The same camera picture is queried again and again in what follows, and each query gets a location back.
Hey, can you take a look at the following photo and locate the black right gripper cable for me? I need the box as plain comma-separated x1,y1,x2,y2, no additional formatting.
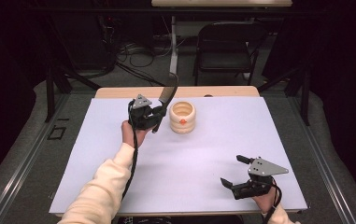
260,178,283,224

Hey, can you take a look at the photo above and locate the black metal frame stand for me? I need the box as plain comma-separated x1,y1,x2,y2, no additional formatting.
257,63,311,127
43,12,103,124

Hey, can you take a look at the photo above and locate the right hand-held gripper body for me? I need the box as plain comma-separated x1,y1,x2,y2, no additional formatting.
230,156,290,201

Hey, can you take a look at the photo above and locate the black spatula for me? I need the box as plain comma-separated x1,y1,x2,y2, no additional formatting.
151,72,179,134

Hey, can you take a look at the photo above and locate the white desk leg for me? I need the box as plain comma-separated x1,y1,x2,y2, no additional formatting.
168,15,179,79

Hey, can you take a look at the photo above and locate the wooden table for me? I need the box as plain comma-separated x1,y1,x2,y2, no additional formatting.
53,86,303,218

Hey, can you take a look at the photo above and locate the person's left hand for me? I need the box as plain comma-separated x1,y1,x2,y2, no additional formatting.
121,120,153,149

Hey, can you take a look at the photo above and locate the pale lilac table mat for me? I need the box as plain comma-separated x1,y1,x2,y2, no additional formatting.
48,96,309,216

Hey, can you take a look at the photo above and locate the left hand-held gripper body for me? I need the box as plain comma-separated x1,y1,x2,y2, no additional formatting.
128,93,155,131

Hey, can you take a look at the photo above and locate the black folding chair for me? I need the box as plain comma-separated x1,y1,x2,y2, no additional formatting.
192,21,268,87

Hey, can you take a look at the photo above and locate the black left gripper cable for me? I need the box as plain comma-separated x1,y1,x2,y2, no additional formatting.
121,99,139,201

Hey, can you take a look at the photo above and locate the white background desk top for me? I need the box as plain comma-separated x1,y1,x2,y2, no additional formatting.
150,0,293,7

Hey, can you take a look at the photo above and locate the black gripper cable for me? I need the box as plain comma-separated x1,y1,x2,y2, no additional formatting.
121,99,139,201
260,178,283,224

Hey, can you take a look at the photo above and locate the person's right hand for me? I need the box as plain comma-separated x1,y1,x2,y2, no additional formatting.
252,186,279,215

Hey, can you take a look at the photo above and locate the cream ribbed utensil holder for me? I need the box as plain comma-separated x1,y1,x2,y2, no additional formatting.
168,100,197,134

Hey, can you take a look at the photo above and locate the tangle of floor cables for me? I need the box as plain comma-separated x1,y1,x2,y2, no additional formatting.
114,40,174,88

